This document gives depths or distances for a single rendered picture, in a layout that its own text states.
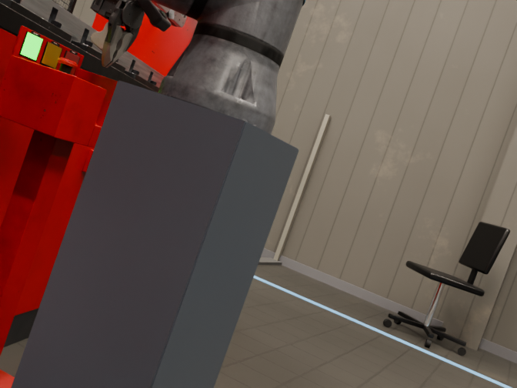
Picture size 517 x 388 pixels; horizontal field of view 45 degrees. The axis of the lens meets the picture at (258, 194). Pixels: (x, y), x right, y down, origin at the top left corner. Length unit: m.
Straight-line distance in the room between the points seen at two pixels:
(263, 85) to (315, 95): 5.14
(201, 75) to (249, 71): 0.06
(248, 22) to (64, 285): 0.38
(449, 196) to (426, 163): 0.34
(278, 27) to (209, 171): 0.20
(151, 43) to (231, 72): 2.54
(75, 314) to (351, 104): 5.12
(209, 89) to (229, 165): 0.10
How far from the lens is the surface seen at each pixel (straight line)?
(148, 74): 2.54
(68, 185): 1.94
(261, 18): 0.77
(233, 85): 0.75
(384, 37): 5.89
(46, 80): 1.27
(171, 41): 3.24
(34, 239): 1.38
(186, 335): 0.75
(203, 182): 0.69
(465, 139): 5.54
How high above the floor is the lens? 0.73
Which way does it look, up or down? 2 degrees down
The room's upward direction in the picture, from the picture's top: 20 degrees clockwise
